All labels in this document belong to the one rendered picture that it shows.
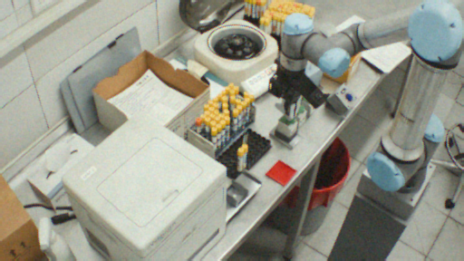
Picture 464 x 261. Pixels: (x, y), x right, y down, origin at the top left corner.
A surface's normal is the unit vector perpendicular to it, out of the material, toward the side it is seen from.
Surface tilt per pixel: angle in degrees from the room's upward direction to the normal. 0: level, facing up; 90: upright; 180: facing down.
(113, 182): 0
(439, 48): 80
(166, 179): 0
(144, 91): 1
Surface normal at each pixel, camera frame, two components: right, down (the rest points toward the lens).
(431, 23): -0.73, 0.36
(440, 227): 0.03, -0.66
